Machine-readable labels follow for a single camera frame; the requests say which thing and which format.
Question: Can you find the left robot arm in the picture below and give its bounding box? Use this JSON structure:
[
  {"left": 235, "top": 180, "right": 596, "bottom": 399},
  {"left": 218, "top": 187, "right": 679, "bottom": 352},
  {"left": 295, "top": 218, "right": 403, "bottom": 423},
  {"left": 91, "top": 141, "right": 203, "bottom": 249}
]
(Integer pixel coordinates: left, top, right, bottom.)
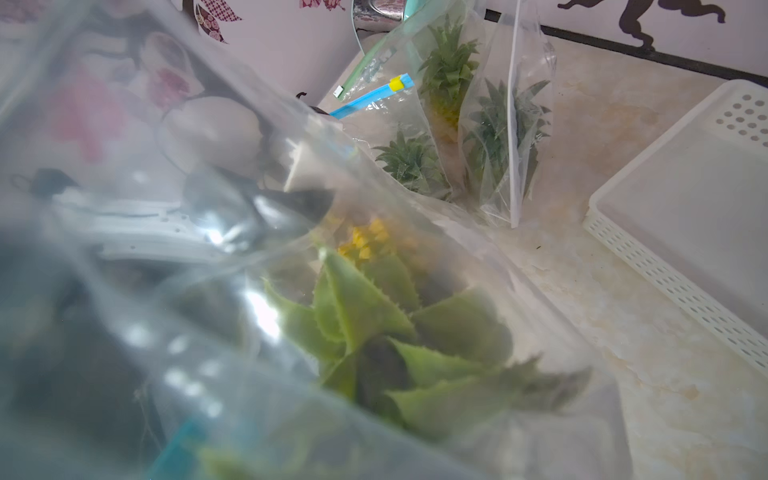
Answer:
[{"left": 1, "top": 97, "right": 335, "bottom": 264}]

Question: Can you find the white plastic basket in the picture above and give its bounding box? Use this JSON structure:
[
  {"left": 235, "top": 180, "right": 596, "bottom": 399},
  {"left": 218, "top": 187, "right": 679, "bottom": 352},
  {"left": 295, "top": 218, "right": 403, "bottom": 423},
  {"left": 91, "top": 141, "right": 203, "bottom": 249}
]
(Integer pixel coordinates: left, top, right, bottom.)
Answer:
[{"left": 583, "top": 80, "right": 767, "bottom": 372}]

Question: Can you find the back right zip bag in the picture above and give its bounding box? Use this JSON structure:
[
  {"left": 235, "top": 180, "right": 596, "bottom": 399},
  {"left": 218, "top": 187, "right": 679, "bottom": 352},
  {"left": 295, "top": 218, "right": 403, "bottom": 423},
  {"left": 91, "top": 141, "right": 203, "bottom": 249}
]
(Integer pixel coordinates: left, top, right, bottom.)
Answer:
[{"left": 459, "top": 1, "right": 556, "bottom": 228}]

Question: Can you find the pineapple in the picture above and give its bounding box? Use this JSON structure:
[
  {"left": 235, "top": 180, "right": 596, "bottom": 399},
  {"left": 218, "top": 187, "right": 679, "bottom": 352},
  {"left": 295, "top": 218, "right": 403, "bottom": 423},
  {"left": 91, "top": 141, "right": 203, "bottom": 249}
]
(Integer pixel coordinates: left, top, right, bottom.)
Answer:
[
  {"left": 419, "top": 15, "right": 479, "bottom": 130},
  {"left": 464, "top": 80, "right": 551, "bottom": 193},
  {"left": 259, "top": 216, "right": 593, "bottom": 442},
  {"left": 373, "top": 130, "right": 452, "bottom": 200}
]

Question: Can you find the back green-zip bag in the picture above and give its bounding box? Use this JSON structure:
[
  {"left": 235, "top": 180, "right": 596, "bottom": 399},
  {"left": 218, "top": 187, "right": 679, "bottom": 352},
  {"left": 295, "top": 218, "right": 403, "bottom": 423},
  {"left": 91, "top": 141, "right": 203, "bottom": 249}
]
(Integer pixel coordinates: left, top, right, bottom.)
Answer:
[{"left": 335, "top": 1, "right": 487, "bottom": 193}]

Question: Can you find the mint green toaster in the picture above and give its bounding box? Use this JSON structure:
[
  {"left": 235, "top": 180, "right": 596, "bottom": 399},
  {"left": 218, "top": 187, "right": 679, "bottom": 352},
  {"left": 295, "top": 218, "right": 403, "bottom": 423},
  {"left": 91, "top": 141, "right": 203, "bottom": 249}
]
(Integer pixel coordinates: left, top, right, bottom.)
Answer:
[{"left": 351, "top": 0, "right": 426, "bottom": 30}]

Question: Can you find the zip-top bag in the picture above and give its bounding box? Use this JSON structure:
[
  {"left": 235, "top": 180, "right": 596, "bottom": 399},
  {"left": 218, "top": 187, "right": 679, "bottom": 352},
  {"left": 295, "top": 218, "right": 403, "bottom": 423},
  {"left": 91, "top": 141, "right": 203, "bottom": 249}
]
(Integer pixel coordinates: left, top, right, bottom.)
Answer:
[{"left": 1, "top": 1, "right": 633, "bottom": 479}]

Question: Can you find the middle blue-zip bag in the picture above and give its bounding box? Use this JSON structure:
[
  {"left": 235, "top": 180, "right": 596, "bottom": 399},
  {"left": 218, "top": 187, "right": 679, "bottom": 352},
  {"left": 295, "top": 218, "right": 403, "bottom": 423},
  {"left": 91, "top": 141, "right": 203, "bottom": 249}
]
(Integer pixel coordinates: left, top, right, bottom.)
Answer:
[{"left": 330, "top": 74, "right": 442, "bottom": 171}]

